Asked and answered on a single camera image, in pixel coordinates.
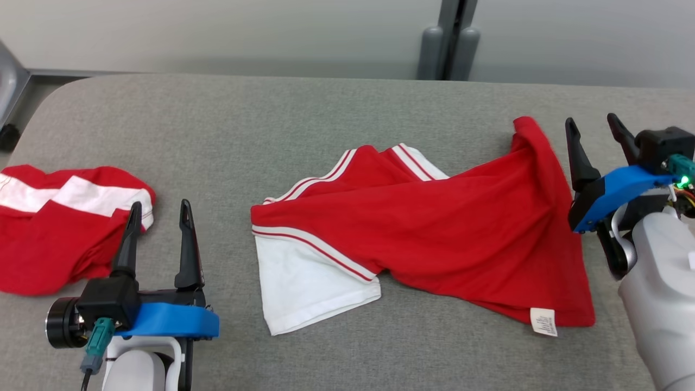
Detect red jersey shirt white sleeves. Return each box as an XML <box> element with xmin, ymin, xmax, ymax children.
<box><xmin>250</xmin><ymin>116</ymin><xmax>596</xmax><ymax>337</ymax></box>

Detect right teal plug black cable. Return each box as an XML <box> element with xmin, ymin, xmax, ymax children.
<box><xmin>667</xmin><ymin>154</ymin><xmax>695</xmax><ymax>188</ymax></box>

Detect teal plug black cable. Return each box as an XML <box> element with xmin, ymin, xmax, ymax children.
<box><xmin>80</xmin><ymin>318</ymin><xmax>116</xmax><ymax>391</ymax></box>
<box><xmin>667</xmin><ymin>154</ymin><xmax>695</xmax><ymax>188</ymax></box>

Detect grey metal partition post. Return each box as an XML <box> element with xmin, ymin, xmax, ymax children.
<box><xmin>417</xmin><ymin>0</ymin><xmax>481</xmax><ymax>81</ymax></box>

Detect red shorts white stripe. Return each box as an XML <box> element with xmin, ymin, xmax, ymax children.
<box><xmin>0</xmin><ymin>165</ymin><xmax>156</xmax><ymax>297</ymax></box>

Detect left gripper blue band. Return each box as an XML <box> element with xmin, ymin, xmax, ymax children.
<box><xmin>46</xmin><ymin>199</ymin><xmax>220</xmax><ymax>349</ymax></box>

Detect left teal plug black cable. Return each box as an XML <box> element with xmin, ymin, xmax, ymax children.
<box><xmin>80</xmin><ymin>318</ymin><xmax>116</xmax><ymax>391</ymax></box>

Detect grey metal frame with caster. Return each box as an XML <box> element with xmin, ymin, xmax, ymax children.
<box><xmin>0</xmin><ymin>41</ymin><xmax>131</xmax><ymax>153</ymax></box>

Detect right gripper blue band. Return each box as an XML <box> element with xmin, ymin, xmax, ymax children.
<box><xmin>565</xmin><ymin>112</ymin><xmax>679</xmax><ymax>234</ymax></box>

